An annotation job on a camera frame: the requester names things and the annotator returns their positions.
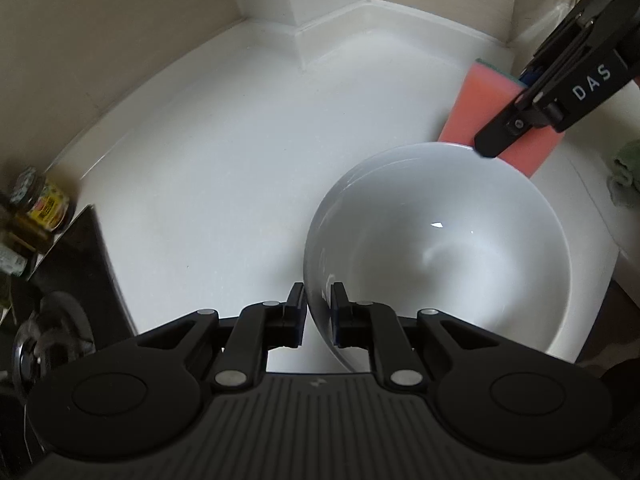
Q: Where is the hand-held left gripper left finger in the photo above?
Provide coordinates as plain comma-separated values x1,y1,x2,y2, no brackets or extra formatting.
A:
135,282,307,394

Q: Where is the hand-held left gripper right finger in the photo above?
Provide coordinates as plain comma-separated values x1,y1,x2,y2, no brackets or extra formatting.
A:
330,282,506,391

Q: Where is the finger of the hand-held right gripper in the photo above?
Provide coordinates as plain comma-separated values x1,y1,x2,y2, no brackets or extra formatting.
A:
520,0,619,89
474,27,609,159

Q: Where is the pink and green sponge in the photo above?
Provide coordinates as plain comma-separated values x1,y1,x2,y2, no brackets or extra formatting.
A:
437,58,566,181

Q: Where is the white ceramic bowl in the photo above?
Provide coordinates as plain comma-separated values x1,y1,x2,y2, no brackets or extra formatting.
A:
302,142,574,374

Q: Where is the green cloth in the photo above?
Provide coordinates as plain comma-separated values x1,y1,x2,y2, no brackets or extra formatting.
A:
607,141,640,207

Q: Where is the white pipe column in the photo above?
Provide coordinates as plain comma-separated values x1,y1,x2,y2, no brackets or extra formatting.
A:
287,0,374,69

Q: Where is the black glass gas cooktop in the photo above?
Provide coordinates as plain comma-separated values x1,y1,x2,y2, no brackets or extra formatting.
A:
0,204,139,411

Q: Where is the gas burner with black grate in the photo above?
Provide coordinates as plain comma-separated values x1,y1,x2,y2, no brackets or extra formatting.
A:
12,291,96,397

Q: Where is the glass jar with yellow label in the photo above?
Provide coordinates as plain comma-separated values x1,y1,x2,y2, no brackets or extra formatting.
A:
10,166,77,235

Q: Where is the oil bottle with black cap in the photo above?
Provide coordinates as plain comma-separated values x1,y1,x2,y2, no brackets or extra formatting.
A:
0,210,54,257

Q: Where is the clear bottle with yellow cap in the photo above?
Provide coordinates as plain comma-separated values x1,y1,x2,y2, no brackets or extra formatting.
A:
0,242,29,277

